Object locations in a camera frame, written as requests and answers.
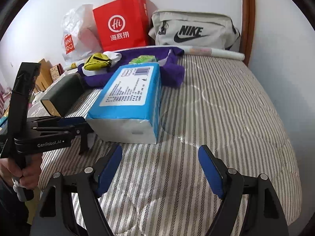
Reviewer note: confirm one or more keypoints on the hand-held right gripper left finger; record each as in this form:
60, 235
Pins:
109, 167

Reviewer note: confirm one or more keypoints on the dark green tin box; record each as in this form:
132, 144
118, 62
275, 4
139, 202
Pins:
64, 91

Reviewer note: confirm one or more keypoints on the green plastic packet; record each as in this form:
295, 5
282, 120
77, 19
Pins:
142, 59

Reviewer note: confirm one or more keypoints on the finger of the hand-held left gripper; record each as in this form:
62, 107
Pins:
83, 130
71, 121

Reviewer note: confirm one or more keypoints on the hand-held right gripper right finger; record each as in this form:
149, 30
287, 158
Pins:
211, 169

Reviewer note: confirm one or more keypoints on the person's left hand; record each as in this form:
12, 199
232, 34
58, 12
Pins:
29, 174

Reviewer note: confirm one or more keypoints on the red paper bag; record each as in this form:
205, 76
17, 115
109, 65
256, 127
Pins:
118, 12

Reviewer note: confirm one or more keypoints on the purple towel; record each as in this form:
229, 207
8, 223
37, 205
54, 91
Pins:
172, 71

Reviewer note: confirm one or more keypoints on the striped bed mattress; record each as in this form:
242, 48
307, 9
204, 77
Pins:
209, 103

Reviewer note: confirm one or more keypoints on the person's dark clothing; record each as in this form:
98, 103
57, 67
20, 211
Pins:
12, 209

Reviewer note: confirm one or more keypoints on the white plastic shopping bag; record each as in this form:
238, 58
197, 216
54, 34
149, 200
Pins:
78, 22

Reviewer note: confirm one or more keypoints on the blue tissue pack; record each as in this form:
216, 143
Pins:
128, 95

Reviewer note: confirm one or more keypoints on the rolled printed paper poster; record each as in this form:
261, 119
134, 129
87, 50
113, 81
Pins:
216, 52

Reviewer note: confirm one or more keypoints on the yellow small pouch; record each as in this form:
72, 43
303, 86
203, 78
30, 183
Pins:
94, 61

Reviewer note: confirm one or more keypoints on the brown cardboard box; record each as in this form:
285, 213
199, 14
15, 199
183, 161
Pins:
43, 73

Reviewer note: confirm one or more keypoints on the grey waist bag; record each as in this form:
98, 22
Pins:
172, 19

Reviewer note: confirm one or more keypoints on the wooden bed headboard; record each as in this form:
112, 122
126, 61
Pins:
248, 5

